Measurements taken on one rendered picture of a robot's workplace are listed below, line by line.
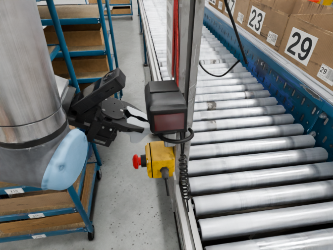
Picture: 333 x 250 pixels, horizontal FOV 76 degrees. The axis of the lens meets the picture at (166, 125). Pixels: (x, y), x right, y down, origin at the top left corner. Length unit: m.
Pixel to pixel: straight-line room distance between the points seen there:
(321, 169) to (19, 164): 0.77
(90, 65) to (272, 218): 1.52
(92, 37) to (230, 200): 1.40
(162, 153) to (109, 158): 1.23
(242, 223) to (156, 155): 0.27
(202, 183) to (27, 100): 0.50
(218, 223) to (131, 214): 0.92
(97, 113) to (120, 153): 1.35
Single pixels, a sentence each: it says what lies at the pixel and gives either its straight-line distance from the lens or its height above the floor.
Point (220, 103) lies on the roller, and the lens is 0.97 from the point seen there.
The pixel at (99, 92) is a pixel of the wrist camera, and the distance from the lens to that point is 0.41.
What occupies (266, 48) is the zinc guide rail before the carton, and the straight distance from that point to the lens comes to 1.23.
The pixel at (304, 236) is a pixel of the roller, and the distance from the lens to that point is 0.65.
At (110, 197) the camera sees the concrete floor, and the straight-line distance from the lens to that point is 1.54.
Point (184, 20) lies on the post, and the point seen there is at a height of 1.19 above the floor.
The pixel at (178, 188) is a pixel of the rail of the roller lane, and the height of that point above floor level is 0.74.
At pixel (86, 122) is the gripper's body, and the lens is 0.47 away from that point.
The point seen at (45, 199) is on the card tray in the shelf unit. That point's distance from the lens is 1.15.
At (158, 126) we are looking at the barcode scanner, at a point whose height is 1.06.
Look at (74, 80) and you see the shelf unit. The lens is 1.17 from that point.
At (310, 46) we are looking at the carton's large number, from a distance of 1.04.
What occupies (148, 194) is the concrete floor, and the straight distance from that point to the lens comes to 1.51.
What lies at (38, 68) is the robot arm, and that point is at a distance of 0.27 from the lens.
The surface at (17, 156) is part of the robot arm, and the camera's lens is 0.32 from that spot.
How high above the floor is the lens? 1.27
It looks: 40 degrees down
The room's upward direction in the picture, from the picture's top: straight up
